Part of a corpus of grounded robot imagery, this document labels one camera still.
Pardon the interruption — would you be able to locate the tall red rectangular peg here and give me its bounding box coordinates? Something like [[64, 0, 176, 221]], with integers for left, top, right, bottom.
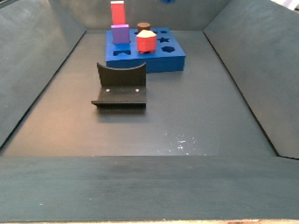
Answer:
[[111, 0, 127, 25]]

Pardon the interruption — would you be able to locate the red hexagonal peg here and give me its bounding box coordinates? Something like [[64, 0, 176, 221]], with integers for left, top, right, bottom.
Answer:
[[136, 30, 156, 53]]

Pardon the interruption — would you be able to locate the brown cylinder peg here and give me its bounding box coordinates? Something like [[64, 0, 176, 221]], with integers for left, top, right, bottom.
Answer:
[[136, 22, 151, 32]]

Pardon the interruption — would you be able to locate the purple block peg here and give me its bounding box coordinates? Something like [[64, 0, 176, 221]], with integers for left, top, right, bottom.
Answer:
[[111, 24, 130, 44]]

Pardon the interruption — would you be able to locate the black curved fixture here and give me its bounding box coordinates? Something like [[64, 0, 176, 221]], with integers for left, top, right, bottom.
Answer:
[[91, 64, 147, 108]]

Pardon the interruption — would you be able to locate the blue shape-sorter block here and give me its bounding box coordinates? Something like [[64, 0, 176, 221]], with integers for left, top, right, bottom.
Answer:
[[106, 27, 186, 73]]

